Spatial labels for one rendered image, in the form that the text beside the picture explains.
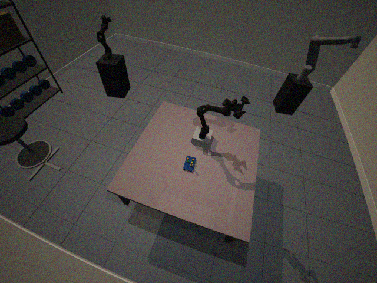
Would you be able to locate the blue circuit board with yellow knobs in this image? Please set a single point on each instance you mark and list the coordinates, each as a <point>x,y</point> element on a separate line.
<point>189,163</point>

